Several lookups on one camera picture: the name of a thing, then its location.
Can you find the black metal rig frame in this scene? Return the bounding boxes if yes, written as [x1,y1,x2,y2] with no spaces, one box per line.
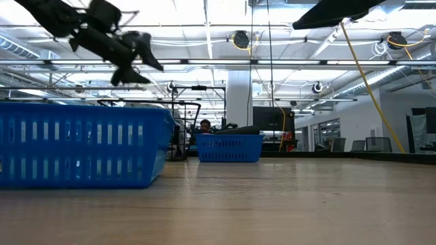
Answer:
[171,85,227,137]

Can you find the person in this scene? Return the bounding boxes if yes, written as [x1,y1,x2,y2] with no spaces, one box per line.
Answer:
[199,118,213,135]

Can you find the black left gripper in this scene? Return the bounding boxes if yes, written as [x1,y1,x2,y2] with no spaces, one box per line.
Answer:
[69,27,165,87]

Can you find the large black monitor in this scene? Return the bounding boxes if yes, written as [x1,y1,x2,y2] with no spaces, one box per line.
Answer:
[252,106,296,133]

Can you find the yellow cable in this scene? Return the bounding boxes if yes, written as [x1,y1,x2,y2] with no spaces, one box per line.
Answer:
[339,20,406,154]

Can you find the black rectangular block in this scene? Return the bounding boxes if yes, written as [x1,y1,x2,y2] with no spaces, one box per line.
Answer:
[215,125,261,135]

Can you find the blue plastic basket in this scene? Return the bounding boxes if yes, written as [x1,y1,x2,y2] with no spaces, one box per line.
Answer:
[196,133,265,163]
[0,101,176,190]

